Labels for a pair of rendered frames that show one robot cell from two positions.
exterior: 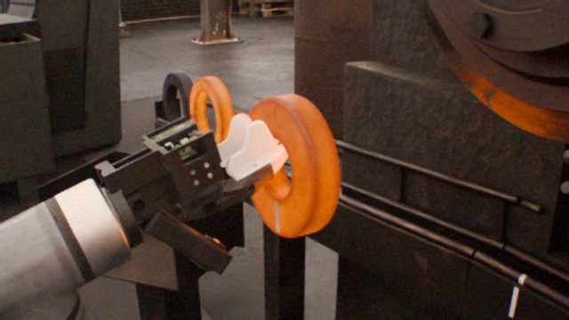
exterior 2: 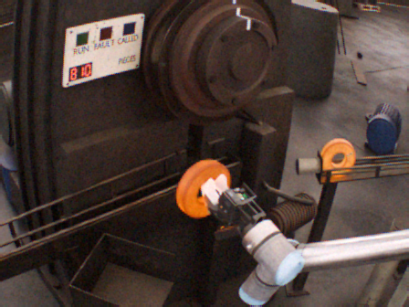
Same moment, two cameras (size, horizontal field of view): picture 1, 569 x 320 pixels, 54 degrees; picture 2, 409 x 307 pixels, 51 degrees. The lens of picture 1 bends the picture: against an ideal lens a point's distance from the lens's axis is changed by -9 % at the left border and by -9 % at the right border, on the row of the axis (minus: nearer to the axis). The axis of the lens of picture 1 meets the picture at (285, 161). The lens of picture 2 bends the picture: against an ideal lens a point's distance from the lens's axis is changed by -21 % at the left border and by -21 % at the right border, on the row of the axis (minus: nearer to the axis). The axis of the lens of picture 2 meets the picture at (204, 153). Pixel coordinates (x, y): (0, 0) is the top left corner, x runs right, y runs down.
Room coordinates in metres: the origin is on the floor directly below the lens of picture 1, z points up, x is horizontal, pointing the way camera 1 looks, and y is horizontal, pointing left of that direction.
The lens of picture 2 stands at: (0.84, 1.14, 1.57)
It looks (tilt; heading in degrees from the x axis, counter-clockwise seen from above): 29 degrees down; 260
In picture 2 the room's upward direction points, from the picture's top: 6 degrees clockwise
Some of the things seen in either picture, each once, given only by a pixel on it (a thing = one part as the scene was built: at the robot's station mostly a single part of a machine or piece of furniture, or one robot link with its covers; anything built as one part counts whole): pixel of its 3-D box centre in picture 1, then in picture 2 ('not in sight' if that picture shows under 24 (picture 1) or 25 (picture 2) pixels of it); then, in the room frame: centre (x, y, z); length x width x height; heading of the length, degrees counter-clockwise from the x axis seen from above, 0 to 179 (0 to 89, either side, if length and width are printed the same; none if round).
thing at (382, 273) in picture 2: not in sight; (384, 268); (-0.27, -0.14, 0.26); 0.12 x 0.12 x 0.52
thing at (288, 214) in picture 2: not in sight; (279, 254); (0.22, -0.35, 0.27); 0.22 x 0.13 x 0.53; 32
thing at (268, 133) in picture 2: not in sight; (256, 156); (0.38, -0.43, 0.68); 0.11 x 0.08 x 0.24; 122
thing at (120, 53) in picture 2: not in sight; (102, 47); (0.92, -0.21, 1.15); 0.26 x 0.02 x 0.18; 32
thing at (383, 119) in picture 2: not in sight; (385, 126); (-1.12, -1.83, 0.17); 0.57 x 0.31 x 0.34; 52
